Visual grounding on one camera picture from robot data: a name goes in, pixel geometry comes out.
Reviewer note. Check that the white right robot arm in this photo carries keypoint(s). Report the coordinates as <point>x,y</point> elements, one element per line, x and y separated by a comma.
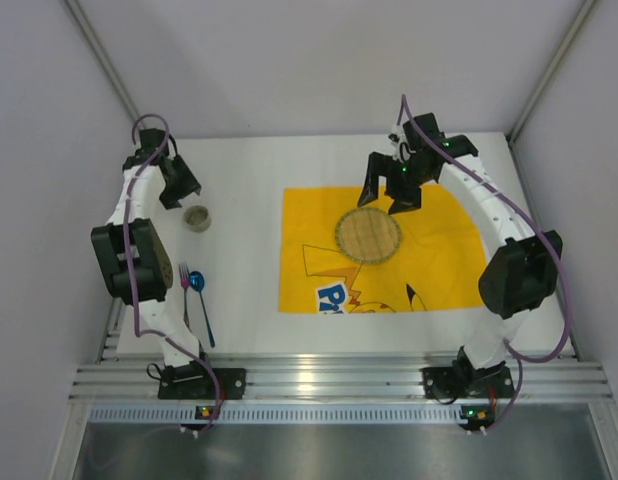
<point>521,270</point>

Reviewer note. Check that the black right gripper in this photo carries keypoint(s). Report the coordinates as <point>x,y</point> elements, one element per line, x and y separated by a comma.
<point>394,176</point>

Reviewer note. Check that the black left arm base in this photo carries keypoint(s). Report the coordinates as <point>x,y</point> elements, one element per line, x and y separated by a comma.
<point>193,382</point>

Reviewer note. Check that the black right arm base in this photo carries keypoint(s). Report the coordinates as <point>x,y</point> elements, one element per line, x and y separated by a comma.
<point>449,382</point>

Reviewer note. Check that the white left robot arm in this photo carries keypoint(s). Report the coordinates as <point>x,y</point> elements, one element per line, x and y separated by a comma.
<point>133,259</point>

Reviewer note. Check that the aluminium mounting rail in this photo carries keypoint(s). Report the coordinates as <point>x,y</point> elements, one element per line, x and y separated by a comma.
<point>324,378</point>

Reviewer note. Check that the blue metal spoon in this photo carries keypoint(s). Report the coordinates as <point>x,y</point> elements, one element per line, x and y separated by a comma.
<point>197,283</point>

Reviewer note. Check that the slotted grey cable duct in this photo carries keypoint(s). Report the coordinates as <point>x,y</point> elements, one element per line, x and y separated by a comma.
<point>296,414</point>

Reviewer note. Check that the yellow Pikachu cloth placemat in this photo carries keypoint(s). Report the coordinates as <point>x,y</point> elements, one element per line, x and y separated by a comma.
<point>437,266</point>

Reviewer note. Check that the pink metal fork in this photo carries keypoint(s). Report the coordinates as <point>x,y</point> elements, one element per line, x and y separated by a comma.
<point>185,285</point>

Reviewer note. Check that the small grey ceramic cup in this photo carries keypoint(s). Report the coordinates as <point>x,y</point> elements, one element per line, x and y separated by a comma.
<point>197,218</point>

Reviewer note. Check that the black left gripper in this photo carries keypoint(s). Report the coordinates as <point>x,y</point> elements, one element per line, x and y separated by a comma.
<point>176,179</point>

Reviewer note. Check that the round woven bamboo plate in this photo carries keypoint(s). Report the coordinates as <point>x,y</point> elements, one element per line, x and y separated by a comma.
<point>367,236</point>

